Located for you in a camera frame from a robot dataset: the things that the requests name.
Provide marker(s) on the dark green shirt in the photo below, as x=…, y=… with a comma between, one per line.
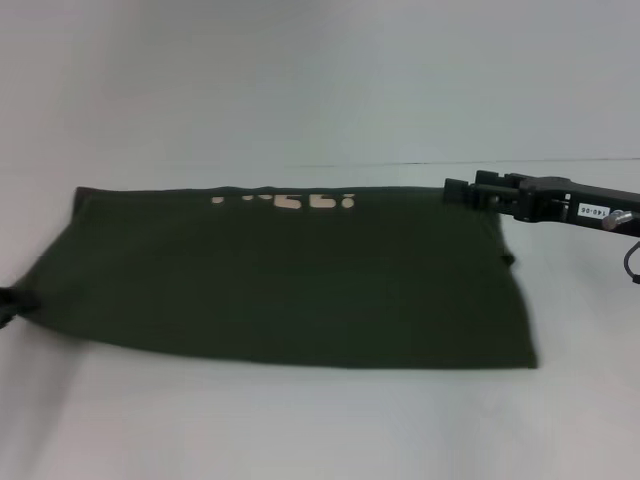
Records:
x=275, y=280

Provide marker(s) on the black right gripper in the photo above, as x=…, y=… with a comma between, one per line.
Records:
x=575, y=202

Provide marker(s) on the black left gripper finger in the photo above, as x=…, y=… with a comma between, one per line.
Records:
x=17, y=302

